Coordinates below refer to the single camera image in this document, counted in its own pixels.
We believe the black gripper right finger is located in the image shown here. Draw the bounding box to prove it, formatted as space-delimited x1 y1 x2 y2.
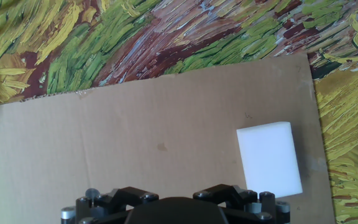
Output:
193 184 291 224

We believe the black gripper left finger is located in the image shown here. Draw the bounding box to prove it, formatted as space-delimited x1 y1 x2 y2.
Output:
61 186 160 224

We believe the white sponge block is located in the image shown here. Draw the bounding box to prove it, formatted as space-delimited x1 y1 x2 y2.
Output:
236 121 303 198

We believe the brown cardboard sheet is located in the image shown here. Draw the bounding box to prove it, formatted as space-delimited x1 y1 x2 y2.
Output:
0 52 337 224

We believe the blue yellow painted tablecloth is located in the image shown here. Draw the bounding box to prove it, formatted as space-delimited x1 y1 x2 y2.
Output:
0 0 358 224

